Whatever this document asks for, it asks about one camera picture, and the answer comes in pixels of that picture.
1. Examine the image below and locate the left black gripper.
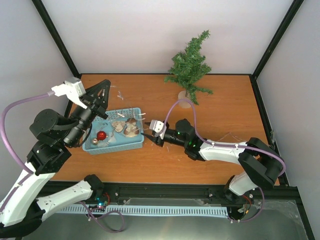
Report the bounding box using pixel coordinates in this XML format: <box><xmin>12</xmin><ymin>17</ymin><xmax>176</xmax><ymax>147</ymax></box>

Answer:
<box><xmin>67</xmin><ymin>79</ymin><xmax>114</xmax><ymax>146</ymax></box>

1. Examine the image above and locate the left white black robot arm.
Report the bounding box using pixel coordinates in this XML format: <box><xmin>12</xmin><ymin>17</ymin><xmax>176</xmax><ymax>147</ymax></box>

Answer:
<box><xmin>0</xmin><ymin>78</ymin><xmax>111</xmax><ymax>239</ymax></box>

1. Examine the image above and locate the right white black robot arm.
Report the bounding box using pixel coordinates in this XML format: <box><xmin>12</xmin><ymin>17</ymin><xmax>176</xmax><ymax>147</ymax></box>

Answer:
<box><xmin>144</xmin><ymin>119</ymin><xmax>285</xmax><ymax>203</ymax></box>

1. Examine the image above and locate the small green christmas tree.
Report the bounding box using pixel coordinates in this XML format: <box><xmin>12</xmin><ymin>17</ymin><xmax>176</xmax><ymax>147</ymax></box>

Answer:
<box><xmin>164</xmin><ymin>30</ymin><xmax>213</xmax><ymax>105</ymax></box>

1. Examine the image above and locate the snowman ornament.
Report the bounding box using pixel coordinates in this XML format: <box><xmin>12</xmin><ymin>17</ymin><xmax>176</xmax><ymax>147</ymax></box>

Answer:
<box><xmin>123</xmin><ymin>118</ymin><xmax>140</xmax><ymax>138</ymax></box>

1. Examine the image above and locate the blue plastic basket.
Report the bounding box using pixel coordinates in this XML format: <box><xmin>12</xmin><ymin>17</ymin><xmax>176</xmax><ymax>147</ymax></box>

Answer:
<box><xmin>82</xmin><ymin>107</ymin><xmax>144</xmax><ymax>155</ymax></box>

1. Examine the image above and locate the beige wooden heart ornament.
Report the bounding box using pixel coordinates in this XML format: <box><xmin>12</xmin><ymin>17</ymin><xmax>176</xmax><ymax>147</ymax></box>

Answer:
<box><xmin>111</xmin><ymin>120</ymin><xmax>126</xmax><ymax>133</ymax></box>

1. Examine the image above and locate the red ball ornament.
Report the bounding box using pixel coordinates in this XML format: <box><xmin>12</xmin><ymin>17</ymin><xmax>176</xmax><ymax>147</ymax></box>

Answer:
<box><xmin>96</xmin><ymin>130</ymin><xmax>108</xmax><ymax>141</ymax></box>

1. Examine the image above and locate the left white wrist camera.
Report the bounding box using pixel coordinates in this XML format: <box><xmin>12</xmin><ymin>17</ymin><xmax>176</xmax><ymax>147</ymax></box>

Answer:
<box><xmin>51</xmin><ymin>77</ymin><xmax>88</xmax><ymax>109</ymax></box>

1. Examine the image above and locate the light blue cable duct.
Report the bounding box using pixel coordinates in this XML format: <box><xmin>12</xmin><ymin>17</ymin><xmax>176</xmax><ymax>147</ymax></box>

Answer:
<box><xmin>59</xmin><ymin>204</ymin><xmax>229</xmax><ymax>218</ymax></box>

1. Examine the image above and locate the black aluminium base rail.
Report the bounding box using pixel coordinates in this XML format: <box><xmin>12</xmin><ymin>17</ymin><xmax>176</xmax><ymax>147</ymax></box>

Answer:
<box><xmin>39</xmin><ymin>181</ymin><xmax>298</xmax><ymax>208</ymax></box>

